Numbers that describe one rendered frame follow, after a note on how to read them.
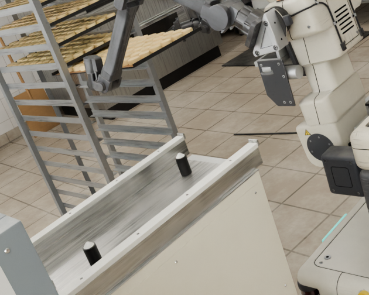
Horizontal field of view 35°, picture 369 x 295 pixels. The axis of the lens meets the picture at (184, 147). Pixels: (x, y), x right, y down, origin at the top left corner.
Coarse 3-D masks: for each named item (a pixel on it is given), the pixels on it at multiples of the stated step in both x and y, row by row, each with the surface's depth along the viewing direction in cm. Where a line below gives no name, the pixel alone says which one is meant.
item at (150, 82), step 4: (124, 80) 303; (128, 80) 300; (132, 80) 298; (136, 80) 296; (140, 80) 294; (144, 80) 292; (148, 80) 289; (152, 80) 287; (84, 84) 330; (120, 84) 307; (124, 84) 305; (128, 84) 302; (132, 84) 300; (136, 84) 297; (140, 84) 295; (144, 84) 292; (148, 84) 290; (152, 84) 288
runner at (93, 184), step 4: (52, 176) 318; (56, 176) 315; (60, 176) 312; (60, 180) 314; (64, 180) 310; (68, 180) 308; (72, 180) 304; (76, 180) 301; (80, 180) 298; (84, 180) 296; (80, 184) 300; (84, 184) 297; (88, 184) 294; (92, 184) 292; (96, 184) 289; (100, 184) 286; (104, 184) 283
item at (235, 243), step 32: (192, 160) 173; (160, 192) 161; (256, 192) 154; (96, 224) 157; (128, 224) 151; (192, 224) 140; (224, 224) 147; (256, 224) 156; (64, 256) 147; (96, 256) 135; (160, 256) 134; (192, 256) 141; (224, 256) 148; (256, 256) 157; (128, 288) 129; (160, 288) 135; (192, 288) 142; (224, 288) 149; (256, 288) 158; (288, 288) 167
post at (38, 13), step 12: (36, 0) 241; (36, 12) 242; (48, 24) 245; (48, 36) 245; (60, 60) 250; (60, 72) 252; (72, 84) 255; (72, 96) 256; (84, 108) 260; (84, 120) 260; (96, 144) 265; (96, 156) 269; (108, 168) 271; (108, 180) 272
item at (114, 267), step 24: (216, 168) 149; (240, 168) 151; (192, 192) 142; (216, 192) 146; (168, 216) 136; (192, 216) 141; (144, 240) 132; (168, 240) 137; (96, 264) 126; (120, 264) 128; (72, 288) 121; (96, 288) 124
